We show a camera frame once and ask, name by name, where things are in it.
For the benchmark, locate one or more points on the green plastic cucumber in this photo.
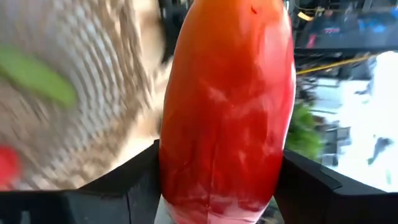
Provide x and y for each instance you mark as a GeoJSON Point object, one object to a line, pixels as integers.
{"type": "Point", "coordinates": [37, 77]}

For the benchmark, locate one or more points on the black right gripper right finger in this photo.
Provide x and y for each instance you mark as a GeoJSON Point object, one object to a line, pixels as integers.
{"type": "Point", "coordinates": [326, 205]}

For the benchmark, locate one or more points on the red plastic apple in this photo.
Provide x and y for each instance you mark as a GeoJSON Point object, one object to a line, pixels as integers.
{"type": "Point", "coordinates": [7, 165]}

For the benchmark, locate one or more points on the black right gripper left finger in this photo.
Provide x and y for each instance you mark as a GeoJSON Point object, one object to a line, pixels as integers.
{"type": "Point", "coordinates": [93, 205]}

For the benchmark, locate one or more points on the long red orange fruit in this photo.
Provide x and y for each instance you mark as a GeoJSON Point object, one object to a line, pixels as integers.
{"type": "Point", "coordinates": [227, 109]}

